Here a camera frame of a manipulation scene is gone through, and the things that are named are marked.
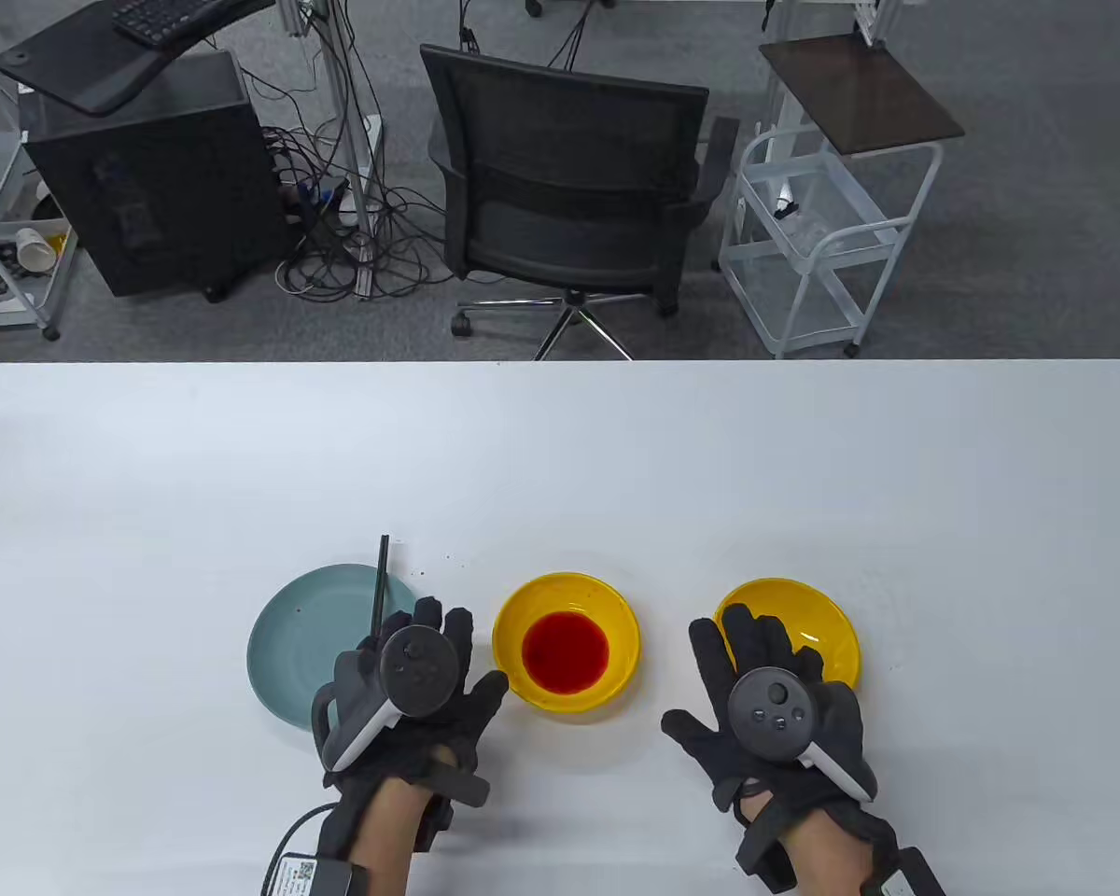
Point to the black chopstick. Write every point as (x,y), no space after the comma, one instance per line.
(383,565)
(379,588)

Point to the white rolling cart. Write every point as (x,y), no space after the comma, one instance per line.
(803,308)

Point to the black box with white label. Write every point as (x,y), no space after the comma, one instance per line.
(308,875)

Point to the grey white controller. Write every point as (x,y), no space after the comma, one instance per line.
(770,714)
(420,672)

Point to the red soy sauce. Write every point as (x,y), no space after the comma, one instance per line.
(565,653)

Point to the aluminium frame post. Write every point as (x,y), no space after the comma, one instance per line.
(345,93)
(873,19)

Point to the brown side table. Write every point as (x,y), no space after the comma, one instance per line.
(859,93)

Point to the person's left hand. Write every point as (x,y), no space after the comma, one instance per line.
(457,714)

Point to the yellow dumpling bowl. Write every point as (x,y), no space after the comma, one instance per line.
(803,607)

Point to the person's right hand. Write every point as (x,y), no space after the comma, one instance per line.
(714,681)

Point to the black office chair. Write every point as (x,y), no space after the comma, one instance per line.
(569,140)

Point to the black keyboard tray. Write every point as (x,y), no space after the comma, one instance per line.
(75,70)

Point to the white paper cup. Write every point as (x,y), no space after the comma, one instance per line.
(33,250)

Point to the yellow sauce bowl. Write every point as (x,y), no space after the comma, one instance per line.
(523,607)

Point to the black computer tower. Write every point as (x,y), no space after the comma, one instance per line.
(149,187)

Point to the person's left forearm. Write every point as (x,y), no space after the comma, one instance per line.
(383,840)

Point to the teal plate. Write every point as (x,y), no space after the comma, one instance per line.
(299,653)

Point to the black keyboard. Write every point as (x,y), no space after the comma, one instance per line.
(159,19)

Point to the person's right forearm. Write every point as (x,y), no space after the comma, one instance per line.
(826,863)

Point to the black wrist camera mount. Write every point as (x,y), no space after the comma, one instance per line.
(765,854)
(462,784)

